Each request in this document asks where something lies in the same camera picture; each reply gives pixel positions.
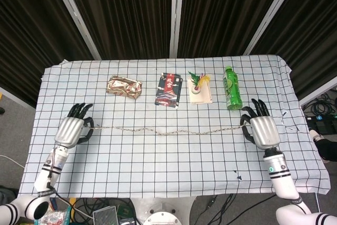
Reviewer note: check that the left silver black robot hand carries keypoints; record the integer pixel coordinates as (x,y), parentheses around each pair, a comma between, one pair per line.
(68,131)

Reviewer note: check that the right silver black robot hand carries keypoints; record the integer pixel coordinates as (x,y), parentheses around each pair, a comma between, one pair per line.
(263,131)

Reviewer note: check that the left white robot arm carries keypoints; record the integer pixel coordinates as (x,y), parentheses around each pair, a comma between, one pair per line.
(50,172)

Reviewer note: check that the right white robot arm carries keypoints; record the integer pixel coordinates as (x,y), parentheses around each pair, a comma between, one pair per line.
(281,177)

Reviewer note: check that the green plastic drink bottle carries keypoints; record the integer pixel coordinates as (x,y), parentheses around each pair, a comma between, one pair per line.
(233,90)

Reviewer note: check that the black power strip with lights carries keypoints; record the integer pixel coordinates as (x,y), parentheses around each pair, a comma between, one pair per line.
(319,119)

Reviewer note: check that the black white sneaker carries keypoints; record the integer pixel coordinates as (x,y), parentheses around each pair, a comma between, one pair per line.
(327,150)

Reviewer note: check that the black shoe tip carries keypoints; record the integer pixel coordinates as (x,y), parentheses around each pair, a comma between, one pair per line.
(1,110)

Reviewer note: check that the gold red wrapped package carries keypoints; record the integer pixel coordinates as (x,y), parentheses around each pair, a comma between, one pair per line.
(123,88)

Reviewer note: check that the green yellow feather shuttlecock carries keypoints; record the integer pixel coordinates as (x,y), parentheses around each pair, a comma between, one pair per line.
(195,90)

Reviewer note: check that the teal red snack bag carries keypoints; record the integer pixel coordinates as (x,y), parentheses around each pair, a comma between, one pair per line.
(56,217)

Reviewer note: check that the small device with screen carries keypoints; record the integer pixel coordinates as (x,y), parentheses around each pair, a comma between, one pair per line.
(105,215)

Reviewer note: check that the white black checkered tablecloth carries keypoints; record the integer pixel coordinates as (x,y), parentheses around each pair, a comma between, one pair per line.
(158,167)

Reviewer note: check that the dark pleated partition panel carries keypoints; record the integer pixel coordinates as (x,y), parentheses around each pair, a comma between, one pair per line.
(223,11)
(31,38)
(123,11)
(310,38)

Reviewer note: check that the dark red snack packet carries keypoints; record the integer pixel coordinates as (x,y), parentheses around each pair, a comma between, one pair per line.
(168,90)

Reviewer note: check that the white robot torso base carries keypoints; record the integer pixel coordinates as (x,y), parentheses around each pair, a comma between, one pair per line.
(163,218)

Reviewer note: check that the white aluminium partition post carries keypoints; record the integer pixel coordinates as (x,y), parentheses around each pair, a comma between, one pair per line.
(318,92)
(271,9)
(15,97)
(176,11)
(76,17)

